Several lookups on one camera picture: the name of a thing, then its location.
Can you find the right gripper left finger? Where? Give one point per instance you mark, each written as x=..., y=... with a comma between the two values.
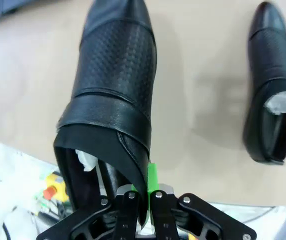
x=125, y=215

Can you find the blue grey box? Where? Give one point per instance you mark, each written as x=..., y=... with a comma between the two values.
x=0, y=8

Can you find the white paper shoe stuffing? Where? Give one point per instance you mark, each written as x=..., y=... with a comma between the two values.
x=281, y=101
x=86, y=160

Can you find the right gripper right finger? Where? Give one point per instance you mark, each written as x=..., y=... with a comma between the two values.
x=165, y=215

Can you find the yellow emergency stop box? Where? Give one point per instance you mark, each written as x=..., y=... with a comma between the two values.
x=55, y=187

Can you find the black leather shoe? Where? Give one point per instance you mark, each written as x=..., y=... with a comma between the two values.
x=115, y=75
x=270, y=50

